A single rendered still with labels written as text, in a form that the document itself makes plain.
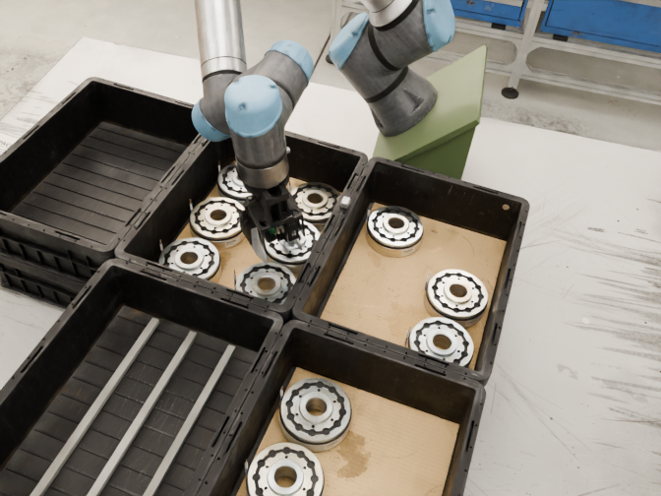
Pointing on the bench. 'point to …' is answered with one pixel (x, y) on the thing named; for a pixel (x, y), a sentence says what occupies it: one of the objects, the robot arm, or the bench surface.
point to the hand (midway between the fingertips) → (274, 246)
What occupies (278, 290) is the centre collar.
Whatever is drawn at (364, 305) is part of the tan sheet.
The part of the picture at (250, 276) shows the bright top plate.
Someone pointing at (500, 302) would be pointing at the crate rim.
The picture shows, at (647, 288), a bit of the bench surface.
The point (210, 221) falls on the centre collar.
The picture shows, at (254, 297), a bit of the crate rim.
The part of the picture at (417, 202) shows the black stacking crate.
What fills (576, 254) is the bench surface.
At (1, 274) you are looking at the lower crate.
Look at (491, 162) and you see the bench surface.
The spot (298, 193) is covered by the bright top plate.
